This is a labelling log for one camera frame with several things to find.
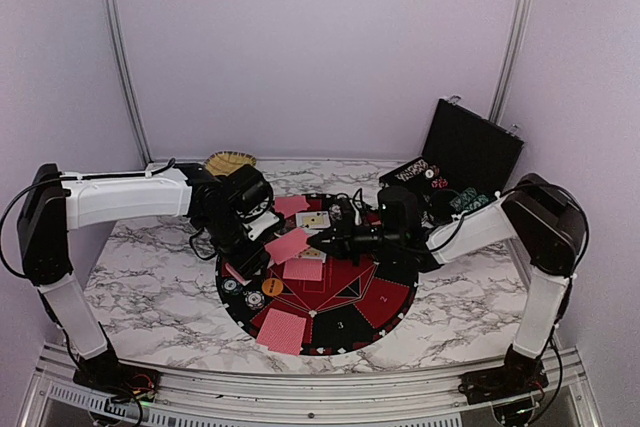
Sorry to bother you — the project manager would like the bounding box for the aluminium wall post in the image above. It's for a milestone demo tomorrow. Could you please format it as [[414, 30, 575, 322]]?
[[489, 0, 533, 124], [103, 0, 152, 165]]

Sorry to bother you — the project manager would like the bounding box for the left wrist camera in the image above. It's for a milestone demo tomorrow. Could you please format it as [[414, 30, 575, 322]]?
[[244, 211, 284, 241]]

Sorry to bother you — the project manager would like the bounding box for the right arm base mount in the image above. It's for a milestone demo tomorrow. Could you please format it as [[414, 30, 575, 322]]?
[[458, 344, 549, 405]]

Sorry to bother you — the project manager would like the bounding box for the dealt red card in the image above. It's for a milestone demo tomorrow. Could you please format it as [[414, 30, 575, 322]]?
[[257, 309, 295, 353], [284, 316, 307, 355], [274, 195, 309, 218]]

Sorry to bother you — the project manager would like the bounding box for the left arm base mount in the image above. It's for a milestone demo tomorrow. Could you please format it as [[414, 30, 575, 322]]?
[[67, 344, 160, 401]]

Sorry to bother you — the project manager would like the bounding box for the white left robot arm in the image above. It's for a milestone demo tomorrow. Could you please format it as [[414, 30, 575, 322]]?
[[1, 160, 283, 392]]

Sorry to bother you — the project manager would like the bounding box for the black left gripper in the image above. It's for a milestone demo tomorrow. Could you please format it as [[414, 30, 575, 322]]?
[[199, 210, 270, 280]]

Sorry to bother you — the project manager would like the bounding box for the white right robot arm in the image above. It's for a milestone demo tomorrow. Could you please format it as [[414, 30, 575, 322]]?
[[307, 173, 590, 395]]

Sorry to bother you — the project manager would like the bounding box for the red playing card deck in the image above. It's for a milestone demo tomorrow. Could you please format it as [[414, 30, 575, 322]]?
[[224, 263, 249, 286]]

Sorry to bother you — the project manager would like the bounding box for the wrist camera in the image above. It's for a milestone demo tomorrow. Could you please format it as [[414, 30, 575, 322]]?
[[244, 211, 284, 241], [329, 196, 361, 232]]

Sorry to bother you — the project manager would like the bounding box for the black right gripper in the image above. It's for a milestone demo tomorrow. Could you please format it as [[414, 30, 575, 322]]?
[[307, 212, 403, 267]]

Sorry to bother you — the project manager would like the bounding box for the black poker chip case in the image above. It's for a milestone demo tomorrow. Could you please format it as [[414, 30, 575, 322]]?
[[379, 99, 524, 225]]

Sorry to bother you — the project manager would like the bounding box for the right aluminium wall post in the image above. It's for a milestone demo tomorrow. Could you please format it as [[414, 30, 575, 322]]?
[[489, 0, 533, 124]]

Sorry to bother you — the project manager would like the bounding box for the orange round blind button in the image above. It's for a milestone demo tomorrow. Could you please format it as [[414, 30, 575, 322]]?
[[261, 277, 284, 297]]

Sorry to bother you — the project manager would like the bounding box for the round red black poker mat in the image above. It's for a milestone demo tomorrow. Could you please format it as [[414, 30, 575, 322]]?
[[216, 194, 418, 356]]

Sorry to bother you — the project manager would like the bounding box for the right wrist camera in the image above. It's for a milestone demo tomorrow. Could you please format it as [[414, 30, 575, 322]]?
[[329, 196, 361, 232]]

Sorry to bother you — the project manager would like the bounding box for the woven bamboo tray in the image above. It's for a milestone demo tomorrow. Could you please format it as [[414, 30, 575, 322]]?
[[204, 151, 257, 176]]

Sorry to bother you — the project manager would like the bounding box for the face up ace card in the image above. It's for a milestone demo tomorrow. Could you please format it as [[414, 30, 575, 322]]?
[[295, 211, 331, 230]]

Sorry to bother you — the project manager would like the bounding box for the face down community card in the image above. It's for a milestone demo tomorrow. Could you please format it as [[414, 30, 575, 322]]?
[[283, 258, 323, 281], [265, 228, 309, 264]]

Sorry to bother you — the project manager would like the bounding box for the aluminium front rail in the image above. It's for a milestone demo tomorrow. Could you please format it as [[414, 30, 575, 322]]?
[[19, 341, 601, 427]]

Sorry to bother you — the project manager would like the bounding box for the left aluminium wall post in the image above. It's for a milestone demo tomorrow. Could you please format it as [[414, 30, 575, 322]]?
[[103, 0, 152, 165]]

